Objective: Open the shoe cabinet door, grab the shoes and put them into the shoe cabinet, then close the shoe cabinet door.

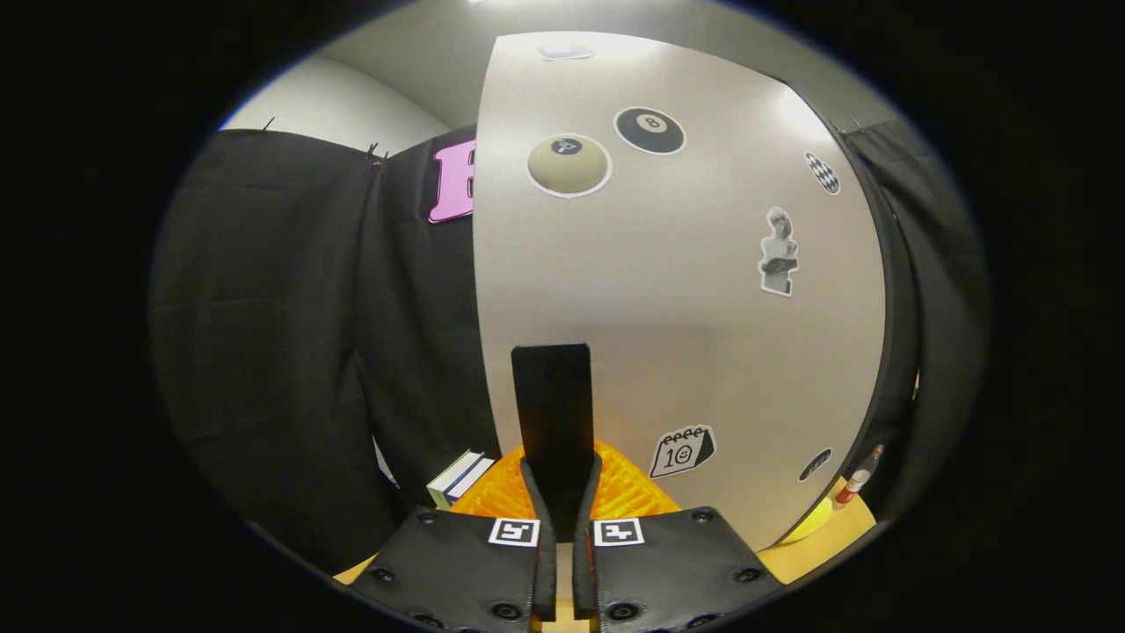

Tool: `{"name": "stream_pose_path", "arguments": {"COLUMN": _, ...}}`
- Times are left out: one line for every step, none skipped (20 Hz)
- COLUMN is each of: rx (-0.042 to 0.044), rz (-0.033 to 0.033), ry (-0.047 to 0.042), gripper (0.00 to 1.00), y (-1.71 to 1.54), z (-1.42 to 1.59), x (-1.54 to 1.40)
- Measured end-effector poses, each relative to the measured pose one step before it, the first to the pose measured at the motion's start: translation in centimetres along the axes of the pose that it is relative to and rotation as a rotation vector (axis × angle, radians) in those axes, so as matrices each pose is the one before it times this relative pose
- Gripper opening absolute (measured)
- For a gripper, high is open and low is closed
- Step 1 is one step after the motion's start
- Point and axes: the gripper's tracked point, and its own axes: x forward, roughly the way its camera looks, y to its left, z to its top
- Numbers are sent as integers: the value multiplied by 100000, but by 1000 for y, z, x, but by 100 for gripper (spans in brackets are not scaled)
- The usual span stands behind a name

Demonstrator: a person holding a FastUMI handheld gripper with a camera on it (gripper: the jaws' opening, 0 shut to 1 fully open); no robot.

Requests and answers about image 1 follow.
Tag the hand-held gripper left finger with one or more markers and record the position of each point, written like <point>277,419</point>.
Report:
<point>545,571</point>

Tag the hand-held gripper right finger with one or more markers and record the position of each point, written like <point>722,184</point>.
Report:
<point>584,571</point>

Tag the light grey shoe cabinet door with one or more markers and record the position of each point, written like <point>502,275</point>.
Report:
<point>685,308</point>

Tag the grey cover book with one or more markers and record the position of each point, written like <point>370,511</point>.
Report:
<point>482,472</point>

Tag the dark blue spine book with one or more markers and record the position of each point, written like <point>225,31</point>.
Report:
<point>468,480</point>

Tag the green spine book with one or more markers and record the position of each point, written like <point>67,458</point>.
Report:
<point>450,476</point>

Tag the clear bottle with red cap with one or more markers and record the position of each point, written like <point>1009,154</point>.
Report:
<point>857,482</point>

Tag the black backdrop cloth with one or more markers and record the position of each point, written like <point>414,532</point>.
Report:
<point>264,352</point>

